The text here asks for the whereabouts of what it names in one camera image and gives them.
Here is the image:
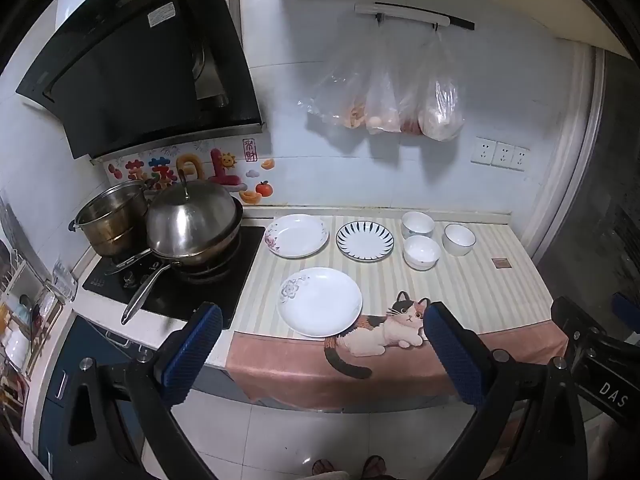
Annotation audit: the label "white plate red flower print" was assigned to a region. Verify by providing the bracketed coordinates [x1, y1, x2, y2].
[264, 214, 330, 259]

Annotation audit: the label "striped cat print mat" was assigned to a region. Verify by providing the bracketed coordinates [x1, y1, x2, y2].
[226, 215, 571, 411]

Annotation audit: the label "dark blue kitchen cabinet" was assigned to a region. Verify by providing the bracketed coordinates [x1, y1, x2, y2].
[37, 314, 153, 480]

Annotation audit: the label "plain white bowl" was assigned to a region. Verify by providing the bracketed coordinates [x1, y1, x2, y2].
[403, 235, 442, 271]

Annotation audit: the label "clear plastic box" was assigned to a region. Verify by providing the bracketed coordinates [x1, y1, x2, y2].
[51, 259, 79, 302]

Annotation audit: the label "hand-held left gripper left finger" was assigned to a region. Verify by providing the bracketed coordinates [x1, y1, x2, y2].
[52, 301, 226, 480]

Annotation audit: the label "clear plastic bag orange contents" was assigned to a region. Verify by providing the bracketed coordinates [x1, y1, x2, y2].
[299, 25, 382, 131]

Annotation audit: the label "large white plate grey flower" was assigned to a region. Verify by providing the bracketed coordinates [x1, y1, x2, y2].
[276, 267, 363, 338]

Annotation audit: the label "clear plastic bag pale contents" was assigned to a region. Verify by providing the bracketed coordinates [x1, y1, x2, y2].
[365, 57, 403, 135]

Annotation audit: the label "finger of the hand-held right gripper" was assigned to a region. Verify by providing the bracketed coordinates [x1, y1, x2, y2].
[550, 297, 608, 356]
[610, 292, 640, 322]

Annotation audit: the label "white bowl blue print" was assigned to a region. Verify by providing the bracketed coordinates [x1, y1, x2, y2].
[401, 211, 436, 241]

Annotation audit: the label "steel utensil handle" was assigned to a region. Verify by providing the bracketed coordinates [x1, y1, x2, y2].
[104, 247, 153, 276]

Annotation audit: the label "colourful wall stickers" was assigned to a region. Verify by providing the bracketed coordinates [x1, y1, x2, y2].
[107, 139, 277, 207]

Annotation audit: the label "steel wok lid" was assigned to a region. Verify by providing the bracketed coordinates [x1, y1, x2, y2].
[145, 167, 238, 256]

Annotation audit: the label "white plate blue radial stripes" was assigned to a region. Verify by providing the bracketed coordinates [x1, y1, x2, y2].
[335, 220, 395, 262]

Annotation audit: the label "black glass gas stove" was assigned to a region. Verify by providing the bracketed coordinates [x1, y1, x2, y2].
[81, 225, 266, 331]

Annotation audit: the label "steel wok with long handle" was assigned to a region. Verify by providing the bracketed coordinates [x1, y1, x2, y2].
[121, 200, 244, 326]

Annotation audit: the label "steel stockpot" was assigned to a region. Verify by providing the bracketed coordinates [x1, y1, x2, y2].
[68, 181, 151, 258]

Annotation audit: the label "wooden storage rack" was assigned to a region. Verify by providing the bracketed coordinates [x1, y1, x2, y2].
[0, 237, 68, 411]

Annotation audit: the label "white door frame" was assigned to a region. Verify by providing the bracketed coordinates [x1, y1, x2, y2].
[520, 40, 607, 261]

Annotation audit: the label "person's right foot in slipper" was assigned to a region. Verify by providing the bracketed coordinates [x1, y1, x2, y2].
[361, 455, 388, 478]

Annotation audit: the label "black range hood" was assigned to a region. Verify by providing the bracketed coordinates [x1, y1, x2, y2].
[15, 0, 266, 161]

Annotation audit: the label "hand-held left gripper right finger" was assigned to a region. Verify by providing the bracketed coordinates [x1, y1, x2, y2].
[422, 301, 588, 480]

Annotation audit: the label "clear plastic bag red contents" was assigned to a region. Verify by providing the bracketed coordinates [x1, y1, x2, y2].
[397, 77, 426, 136]

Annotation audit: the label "white wall hook rail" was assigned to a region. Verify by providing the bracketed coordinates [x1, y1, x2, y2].
[355, 2, 476, 32]

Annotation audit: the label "white bowl dark rim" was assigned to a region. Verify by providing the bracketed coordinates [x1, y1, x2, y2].
[442, 223, 476, 257]

